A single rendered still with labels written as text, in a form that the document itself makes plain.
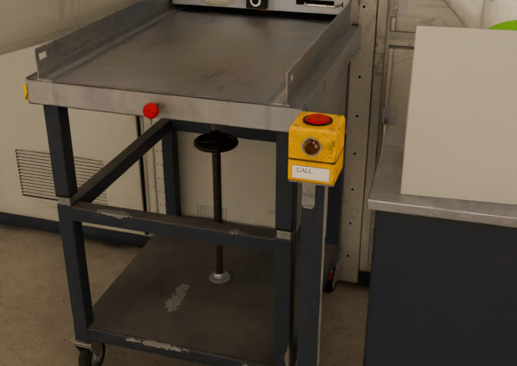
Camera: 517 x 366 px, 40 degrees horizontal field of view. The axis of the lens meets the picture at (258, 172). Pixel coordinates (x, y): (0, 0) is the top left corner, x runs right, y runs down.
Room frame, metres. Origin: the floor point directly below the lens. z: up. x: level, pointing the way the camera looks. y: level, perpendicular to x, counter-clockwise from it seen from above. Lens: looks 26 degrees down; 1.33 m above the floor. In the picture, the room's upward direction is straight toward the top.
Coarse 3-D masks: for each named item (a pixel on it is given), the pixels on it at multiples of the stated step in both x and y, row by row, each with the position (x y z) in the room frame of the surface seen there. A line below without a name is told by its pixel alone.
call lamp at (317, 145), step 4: (304, 140) 1.06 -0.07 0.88; (308, 140) 1.05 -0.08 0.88; (312, 140) 1.05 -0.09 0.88; (316, 140) 1.05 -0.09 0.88; (304, 144) 1.05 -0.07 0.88; (308, 144) 1.05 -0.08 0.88; (312, 144) 1.05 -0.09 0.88; (316, 144) 1.05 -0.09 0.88; (320, 144) 1.05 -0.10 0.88; (304, 148) 1.05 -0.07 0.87; (308, 148) 1.04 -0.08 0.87; (312, 148) 1.04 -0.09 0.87; (316, 148) 1.04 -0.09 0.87; (320, 148) 1.05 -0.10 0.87; (304, 152) 1.06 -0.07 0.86; (308, 152) 1.05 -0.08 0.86; (312, 152) 1.04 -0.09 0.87; (316, 152) 1.05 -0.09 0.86; (312, 156) 1.05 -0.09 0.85
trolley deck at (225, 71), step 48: (144, 48) 1.72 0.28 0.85; (192, 48) 1.72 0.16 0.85; (240, 48) 1.72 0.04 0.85; (288, 48) 1.72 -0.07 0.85; (336, 48) 1.72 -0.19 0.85; (48, 96) 1.46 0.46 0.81; (96, 96) 1.43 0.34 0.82; (144, 96) 1.40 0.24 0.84; (192, 96) 1.37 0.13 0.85; (240, 96) 1.37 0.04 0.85
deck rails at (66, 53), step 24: (144, 0) 1.98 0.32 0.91; (96, 24) 1.72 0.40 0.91; (120, 24) 1.84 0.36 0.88; (144, 24) 1.95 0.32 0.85; (336, 24) 1.76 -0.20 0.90; (48, 48) 1.52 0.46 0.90; (72, 48) 1.61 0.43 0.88; (96, 48) 1.70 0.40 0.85; (312, 48) 1.51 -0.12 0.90; (48, 72) 1.51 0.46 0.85; (288, 72) 1.31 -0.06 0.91; (312, 72) 1.51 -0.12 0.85; (288, 96) 1.31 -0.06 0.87
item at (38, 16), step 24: (0, 0) 1.74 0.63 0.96; (24, 0) 1.79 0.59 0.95; (48, 0) 1.86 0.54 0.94; (72, 0) 1.92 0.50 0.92; (96, 0) 2.00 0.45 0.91; (120, 0) 2.07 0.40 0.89; (0, 24) 1.73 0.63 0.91; (24, 24) 1.78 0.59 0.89; (48, 24) 1.85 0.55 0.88; (72, 24) 1.92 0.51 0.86; (0, 48) 1.68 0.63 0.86
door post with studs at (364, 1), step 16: (352, 0) 1.96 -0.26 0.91; (368, 0) 1.94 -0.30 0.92; (352, 16) 1.96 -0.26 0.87; (368, 16) 1.94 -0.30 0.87; (368, 32) 1.94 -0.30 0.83; (368, 48) 1.94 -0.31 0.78; (368, 64) 1.94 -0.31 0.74; (368, 80) 1.94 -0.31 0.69; (368, 96) 1.94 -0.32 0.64; (368, 112) 1.94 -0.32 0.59; (352, 160) 1.95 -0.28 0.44; (352, 176) 1.95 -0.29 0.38; (352, 192) 1.95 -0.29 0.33; (352, 208) 1.94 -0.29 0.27; (352, 224) 1.94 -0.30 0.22; (352, 240) 1.94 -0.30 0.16; (352, 256) 1.94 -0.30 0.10; (352, 272) 1.94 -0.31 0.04
